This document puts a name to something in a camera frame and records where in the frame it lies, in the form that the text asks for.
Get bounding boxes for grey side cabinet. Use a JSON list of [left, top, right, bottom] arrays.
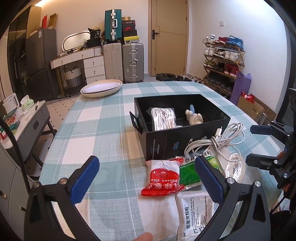
[[1, 101, 50, 239]]

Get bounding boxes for white drawer desk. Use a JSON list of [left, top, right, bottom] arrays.
[[50, 47, 106, 84]]

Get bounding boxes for white charging cable bundle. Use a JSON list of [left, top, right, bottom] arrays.
[[184, 122, 246, 163]]

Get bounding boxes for red balloon glue packet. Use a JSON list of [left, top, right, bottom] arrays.
[[141, 158, 185, 196]]

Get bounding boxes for black camera cable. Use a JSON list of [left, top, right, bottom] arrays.
[[0, 116, 32, 193]]

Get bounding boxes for teal suitcase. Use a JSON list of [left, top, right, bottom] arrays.
[[104, 9, 122, 43]]

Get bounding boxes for white plush toy blue ear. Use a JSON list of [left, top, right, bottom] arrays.
[[185, 104, 204, 125]]

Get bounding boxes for oval mirror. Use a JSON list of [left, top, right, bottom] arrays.
[[62, 30, 90, 52]]

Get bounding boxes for checkered teal tablecloth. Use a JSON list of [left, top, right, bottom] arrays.
[[40, 82, 283, 240]]

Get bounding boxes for cardboard box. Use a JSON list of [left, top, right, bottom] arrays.
[[237, 96, 264, 122]]

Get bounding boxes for stacked shoe boxes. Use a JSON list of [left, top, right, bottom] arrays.
[[122, 16, 139, 44]]

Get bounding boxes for tan wooden door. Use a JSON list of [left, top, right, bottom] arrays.
[[149, 1, 189, 76]]

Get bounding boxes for black storage box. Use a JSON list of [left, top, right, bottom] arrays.
[[130, 94, 230, 161]]

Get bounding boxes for cream oval plate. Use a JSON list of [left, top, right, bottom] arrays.
[[80, 79, 123, 98]]

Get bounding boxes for beige suitcase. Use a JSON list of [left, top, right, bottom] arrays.
[[103, 43, 123, 81]]

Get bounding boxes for green medicine sachet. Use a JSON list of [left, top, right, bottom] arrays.
[[179, 148, 220, 188]]

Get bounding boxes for purple bag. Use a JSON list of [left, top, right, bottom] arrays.
[[230, 72, 251, 105]]

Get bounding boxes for bagged white cord bundle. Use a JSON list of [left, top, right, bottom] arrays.
[[150, 106, 183, 132]]

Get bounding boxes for wooden shoe rack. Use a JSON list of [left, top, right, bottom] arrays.
[[203, 34, 245, 98]]

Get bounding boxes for tissue pack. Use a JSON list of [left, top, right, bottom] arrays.
[[21, 95, 34, 111]]

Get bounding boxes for black garbage bag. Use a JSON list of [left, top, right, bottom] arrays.
[[156, 73, 176, 81]]

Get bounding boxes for person's left hand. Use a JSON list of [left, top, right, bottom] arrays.
[[133, 232, 153, 241]]

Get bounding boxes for white medicine sachet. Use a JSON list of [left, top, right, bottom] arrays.
[[175, 190, 214, 240]]

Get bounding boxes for dark grey refrigerator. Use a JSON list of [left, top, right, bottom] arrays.
[[26, 28, 61, 101]]

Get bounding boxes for silver suitcase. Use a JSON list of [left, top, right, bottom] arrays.
[[122, 43, 144, 83]]

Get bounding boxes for woven laundry basket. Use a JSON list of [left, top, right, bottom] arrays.
[[64, 66, 83, 88]]

